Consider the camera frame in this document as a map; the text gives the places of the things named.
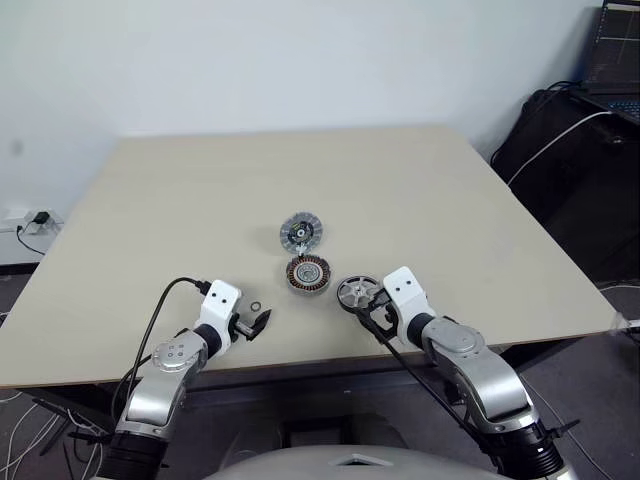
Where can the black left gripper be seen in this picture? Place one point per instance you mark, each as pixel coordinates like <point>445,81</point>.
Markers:
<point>242,327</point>

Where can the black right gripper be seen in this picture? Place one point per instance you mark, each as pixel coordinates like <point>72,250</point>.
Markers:
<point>385,320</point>

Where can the silver spoked rotor cap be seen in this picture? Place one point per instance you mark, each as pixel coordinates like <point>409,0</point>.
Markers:
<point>356,294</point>

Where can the motor stator housing copper windings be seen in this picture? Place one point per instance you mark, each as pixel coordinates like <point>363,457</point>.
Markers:
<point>308,275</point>

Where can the silver finned motor disc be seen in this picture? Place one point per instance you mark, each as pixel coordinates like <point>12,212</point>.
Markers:
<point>300,231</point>

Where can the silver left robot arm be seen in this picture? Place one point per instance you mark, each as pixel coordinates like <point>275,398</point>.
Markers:
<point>165,370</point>

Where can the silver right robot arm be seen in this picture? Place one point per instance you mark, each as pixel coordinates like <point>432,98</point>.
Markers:
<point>475,365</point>

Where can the grey robot torso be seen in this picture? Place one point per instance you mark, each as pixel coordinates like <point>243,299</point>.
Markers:
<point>350,462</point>

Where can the large black bag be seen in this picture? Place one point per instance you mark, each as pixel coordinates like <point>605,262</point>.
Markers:
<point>575,175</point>

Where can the black power adapter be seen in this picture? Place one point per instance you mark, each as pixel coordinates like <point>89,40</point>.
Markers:
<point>40,218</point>

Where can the clear table edge clamp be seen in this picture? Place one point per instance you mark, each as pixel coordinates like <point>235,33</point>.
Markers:
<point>625,325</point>

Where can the black laptop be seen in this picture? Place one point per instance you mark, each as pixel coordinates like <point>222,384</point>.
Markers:
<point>615,50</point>

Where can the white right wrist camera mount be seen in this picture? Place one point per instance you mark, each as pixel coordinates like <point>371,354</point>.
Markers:
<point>407,295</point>

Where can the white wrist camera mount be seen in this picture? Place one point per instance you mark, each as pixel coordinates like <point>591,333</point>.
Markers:
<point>220,305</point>
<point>407,295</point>

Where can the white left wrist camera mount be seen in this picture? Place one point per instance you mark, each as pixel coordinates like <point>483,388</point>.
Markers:
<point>220,305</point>

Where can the white wall power strip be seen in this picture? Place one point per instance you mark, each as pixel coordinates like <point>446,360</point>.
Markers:
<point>10,217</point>

